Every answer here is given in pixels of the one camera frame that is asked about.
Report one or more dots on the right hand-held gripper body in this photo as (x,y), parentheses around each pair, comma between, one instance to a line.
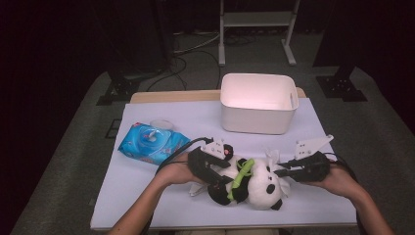
(314,168)

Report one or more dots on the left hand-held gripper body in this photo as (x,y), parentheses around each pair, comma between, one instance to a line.
(197,163)

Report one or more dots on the white wet wipe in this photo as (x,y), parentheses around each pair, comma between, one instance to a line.
(272,156)
(151,137)

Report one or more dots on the panda plush toy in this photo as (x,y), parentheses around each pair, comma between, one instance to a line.
(261,189)

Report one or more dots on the white plastic storage bin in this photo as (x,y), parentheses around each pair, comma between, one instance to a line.
(257,120)

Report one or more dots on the blue wet wipes packet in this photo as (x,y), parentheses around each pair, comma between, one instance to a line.
(133,143)

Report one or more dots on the person's left hand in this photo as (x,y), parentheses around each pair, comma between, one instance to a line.
(174,171)

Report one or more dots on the person's right hand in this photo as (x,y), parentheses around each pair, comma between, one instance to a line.
(339,182)

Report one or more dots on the white table mat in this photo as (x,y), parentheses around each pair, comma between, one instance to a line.
(182,212)

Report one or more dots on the wooden table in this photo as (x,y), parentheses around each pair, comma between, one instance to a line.
(169,97)

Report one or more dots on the black stand base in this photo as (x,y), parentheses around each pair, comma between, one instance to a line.
(339,88)
(120,89)

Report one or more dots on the white metal stand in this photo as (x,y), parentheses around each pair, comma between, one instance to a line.
(254,19)

